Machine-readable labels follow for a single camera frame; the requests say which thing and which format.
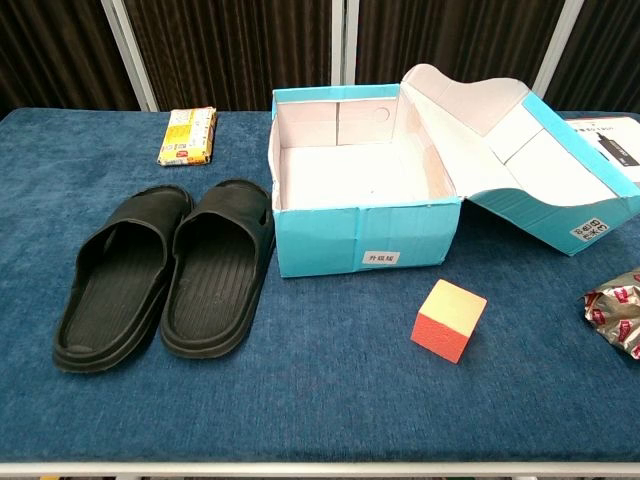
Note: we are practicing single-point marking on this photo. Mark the light blue cardboard shoe box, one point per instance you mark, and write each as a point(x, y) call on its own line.
point(320, 240)

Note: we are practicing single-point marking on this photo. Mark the black rubber slipper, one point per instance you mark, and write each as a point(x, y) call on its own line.
point(107, 305)
point(210, 285)

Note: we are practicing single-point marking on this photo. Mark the white box with device print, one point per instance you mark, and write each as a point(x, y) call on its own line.
point(590, 145)

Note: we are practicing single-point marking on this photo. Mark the blue table cloth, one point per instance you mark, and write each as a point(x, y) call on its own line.
point(300, 390)

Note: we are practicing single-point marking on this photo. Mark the orange and yellow cube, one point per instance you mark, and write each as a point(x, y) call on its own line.
point(440, 335)

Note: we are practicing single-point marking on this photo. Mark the yellow snack packet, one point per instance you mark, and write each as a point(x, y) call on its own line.
point(187, 135)

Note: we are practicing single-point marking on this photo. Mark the dark brown pleated curtain panel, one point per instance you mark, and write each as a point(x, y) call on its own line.
point(225, 50)
point(605, 55)
point(50, 50)
point(450, 35)

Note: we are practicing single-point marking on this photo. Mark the silver red foil snack bag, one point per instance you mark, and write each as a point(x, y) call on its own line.
point(615, 320)

